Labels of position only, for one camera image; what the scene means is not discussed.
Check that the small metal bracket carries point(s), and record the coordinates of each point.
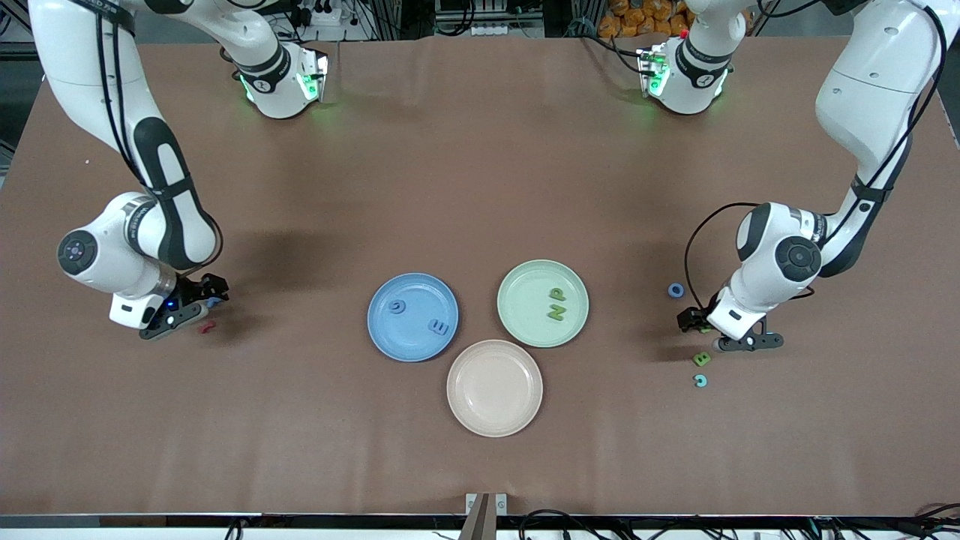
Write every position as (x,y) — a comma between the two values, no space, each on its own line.
(471,504)

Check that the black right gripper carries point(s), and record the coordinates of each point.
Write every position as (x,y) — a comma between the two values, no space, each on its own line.
(196,287)

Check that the beige plate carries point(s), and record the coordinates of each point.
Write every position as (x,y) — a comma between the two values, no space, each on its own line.
(494,388)

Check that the green letter P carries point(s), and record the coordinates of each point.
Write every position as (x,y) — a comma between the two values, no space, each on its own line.
(557,294)

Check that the base connector panel green light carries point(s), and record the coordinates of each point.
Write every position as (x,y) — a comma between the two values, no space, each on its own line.
(311,75)
(651,71)

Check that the brown table cover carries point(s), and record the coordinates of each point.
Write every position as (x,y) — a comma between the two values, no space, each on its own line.
(480,187)

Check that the small white power strip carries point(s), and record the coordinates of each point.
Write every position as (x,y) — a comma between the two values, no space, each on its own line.
(326,16)

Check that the green plate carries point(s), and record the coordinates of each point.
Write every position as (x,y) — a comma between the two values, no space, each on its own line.
(525,300)

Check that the blue letter E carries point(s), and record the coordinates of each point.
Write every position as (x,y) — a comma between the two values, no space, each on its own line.
(439,326)

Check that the green letter N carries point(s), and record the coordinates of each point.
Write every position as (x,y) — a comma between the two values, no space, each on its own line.
(556,313)

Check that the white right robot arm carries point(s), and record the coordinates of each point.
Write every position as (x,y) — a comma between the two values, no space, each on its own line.
(105,270)

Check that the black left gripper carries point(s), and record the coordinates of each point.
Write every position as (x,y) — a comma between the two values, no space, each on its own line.
(688,320)

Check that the blue letter O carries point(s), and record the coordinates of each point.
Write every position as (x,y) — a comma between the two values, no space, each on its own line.
(670,290)

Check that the long white power strip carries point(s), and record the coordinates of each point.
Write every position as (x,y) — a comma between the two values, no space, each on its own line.
(487,30)

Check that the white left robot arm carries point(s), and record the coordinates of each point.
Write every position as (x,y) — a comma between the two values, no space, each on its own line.
(757,300)

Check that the pile of orange fruit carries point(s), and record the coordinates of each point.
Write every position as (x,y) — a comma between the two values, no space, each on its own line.
(637,19)

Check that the green letter B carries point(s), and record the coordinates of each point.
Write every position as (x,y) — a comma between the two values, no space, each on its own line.
(701,358)

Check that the blue plate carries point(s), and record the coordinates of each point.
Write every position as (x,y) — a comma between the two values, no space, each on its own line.
(412,341)

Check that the blue letter G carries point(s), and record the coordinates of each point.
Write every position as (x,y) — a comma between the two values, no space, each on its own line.
(391,307)

